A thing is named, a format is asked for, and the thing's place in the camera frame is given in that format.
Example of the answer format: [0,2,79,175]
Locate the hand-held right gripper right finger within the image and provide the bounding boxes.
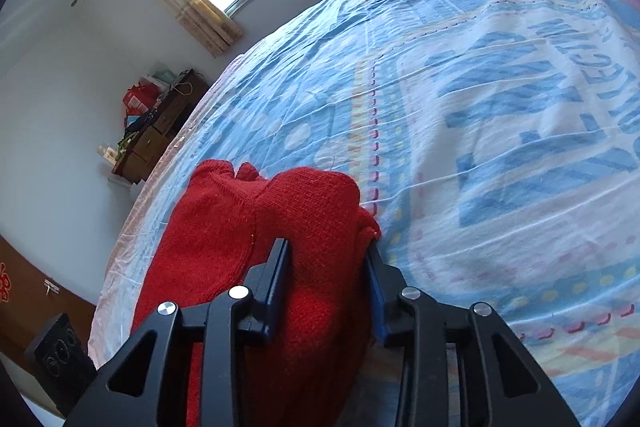
[364,243,583,427]

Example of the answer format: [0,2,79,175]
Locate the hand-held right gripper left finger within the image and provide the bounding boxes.
[62,238,291,427]

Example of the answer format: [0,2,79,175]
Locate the red knitted sweater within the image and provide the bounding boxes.
[127,159,382,427]

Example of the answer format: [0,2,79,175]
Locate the brown wooden desk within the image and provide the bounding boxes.
[111,68,210,185]

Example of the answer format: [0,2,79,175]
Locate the blue printed bed sheet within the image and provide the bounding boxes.
[87,0,640,427]

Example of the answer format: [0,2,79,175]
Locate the black speaker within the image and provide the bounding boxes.
[25,313,98,418]

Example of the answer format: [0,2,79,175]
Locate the red bag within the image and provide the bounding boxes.
[122,82,162,118]

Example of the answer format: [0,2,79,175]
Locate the brown wooden door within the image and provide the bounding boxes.
[0,232,97,360]

